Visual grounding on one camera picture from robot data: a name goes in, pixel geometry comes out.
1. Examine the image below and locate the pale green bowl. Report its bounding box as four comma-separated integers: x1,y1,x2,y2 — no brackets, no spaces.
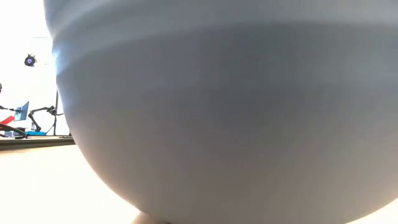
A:
43,0,398,224

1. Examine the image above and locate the thin black stand pole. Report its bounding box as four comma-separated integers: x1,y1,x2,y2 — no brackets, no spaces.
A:
53,90,60,137

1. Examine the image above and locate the blue computer monitor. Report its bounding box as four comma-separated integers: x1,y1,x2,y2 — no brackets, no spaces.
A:
14,101,30,122

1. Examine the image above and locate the thick curved black cable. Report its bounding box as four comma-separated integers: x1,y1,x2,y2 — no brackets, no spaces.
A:
0,123,28,139

